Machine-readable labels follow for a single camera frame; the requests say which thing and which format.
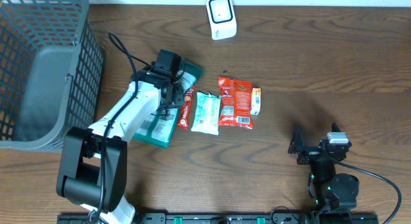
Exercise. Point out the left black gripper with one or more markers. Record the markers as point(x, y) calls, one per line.
point(181, 89)

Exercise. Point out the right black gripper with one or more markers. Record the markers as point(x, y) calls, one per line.
point(297, 146)

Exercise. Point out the red stick sachet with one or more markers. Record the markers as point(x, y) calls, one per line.
point(185, 111)

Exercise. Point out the dark green package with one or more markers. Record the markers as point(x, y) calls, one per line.
point(158, 128)

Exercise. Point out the light green wipes pack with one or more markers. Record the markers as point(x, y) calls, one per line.
point(206, 114)

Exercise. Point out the red snack bag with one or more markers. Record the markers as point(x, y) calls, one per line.
point(235, 102)

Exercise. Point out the small orange white box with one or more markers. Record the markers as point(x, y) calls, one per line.
point(255, 101)

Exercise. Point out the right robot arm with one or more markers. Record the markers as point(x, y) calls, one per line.
point(335, 193)

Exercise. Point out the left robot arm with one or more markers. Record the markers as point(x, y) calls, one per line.
point(93, 166)

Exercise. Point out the white barcode scanner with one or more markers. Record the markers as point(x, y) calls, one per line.
point(222, 19)

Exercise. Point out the grey plastic mesh basket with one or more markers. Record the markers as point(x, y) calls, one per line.
point(51, 71)

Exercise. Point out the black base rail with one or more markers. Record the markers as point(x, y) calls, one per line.
point(279, 218)

